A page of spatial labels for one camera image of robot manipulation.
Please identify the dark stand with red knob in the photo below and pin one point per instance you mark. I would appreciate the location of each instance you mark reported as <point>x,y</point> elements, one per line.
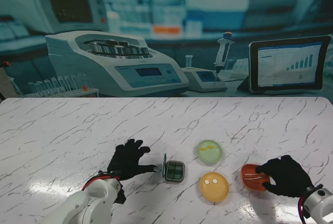
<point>5,81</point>

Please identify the orange dish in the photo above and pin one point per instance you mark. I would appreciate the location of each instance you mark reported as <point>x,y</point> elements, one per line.
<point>249,183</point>

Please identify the metal tweezers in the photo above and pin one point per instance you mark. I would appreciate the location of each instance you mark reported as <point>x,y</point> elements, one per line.
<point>253,175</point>

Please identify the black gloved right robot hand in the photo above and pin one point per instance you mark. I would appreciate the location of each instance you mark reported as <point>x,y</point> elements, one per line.
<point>288,177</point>

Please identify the printed laboratory backdrop poster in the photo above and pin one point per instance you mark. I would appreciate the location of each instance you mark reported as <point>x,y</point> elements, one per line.
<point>166,26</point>

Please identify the yellow round dish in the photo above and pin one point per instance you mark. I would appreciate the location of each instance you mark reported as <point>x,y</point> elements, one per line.
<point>214,191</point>

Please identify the green round dish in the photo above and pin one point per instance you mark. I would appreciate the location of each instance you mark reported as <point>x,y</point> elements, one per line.
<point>209,155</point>

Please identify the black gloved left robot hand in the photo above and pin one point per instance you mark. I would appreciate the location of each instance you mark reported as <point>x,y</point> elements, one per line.
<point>125,159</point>

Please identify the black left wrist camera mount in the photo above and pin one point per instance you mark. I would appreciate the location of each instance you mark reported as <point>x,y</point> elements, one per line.
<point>120,195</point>

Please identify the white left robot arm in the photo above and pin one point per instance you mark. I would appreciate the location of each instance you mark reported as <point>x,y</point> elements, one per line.
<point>88,205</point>

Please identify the dark transparent pill box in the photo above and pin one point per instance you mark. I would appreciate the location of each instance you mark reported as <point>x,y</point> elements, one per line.
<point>174,172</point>

